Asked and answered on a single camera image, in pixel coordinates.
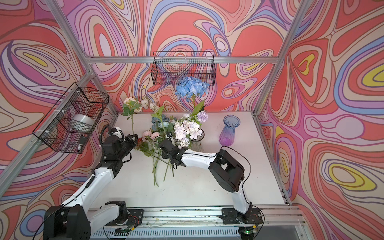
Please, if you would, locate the clear glass vase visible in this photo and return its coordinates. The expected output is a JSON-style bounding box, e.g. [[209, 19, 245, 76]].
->
[[190, 131, 205, 152]]

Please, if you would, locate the cream pink rose stem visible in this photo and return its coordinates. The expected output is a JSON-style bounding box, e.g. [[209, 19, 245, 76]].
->
[[122, 97, 150, 134]]

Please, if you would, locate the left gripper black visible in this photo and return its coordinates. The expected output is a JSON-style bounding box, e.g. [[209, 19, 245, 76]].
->
[[114, 132, 138, 162]]

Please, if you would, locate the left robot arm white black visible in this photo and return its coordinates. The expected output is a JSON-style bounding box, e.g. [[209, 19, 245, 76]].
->
[[42, 126, 139, 240]]

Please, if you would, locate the purple glass vase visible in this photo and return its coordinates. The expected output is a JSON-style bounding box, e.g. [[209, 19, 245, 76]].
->
[[219, 115, 241, 147]]

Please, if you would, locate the lilac white flower bunch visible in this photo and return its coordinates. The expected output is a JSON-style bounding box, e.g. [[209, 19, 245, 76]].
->
[[139, 103, 178, 187]]

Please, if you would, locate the blue hydrangea stem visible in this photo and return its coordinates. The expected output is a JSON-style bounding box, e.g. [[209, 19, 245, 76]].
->
[[175, 77, 210, 115]]

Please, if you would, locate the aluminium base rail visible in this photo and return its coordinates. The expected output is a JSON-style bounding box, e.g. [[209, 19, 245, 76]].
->
[[91, 205, 313, 240]]

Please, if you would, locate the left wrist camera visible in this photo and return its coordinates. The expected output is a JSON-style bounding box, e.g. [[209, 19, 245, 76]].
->
[[111, 127, 124, 139]]

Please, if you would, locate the teal hydrangea stem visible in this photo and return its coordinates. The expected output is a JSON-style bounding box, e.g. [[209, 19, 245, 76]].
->
[[151, 115, 171, 132]]

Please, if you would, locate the purple allium flower stem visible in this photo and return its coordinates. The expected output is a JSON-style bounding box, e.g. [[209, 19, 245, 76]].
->
[[197, 111, 209, 123]]

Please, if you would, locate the black wire basket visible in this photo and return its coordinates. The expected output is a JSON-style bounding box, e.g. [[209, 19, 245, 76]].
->
[[32, 83, 110, 154], [151, 51, 217, 86]]

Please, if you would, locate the pale pink hydrangea bunch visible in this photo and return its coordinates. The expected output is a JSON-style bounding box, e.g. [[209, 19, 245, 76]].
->
[[174, 114, 204, 149]]

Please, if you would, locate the orange artificial daisy flower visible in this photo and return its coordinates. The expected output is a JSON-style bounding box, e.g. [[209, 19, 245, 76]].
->
[[136, 138, 144, 150]]

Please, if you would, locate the black wire basket left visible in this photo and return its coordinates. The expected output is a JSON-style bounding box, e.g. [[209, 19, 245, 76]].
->
[[32, 83, 110, 154]]

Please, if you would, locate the black wire basket back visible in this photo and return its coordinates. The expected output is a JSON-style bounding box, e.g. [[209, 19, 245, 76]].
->
[[151, 51, 217, 86]]

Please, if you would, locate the small black device in basket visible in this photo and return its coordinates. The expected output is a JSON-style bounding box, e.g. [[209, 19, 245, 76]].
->
[[77, 135, 88, 153]]

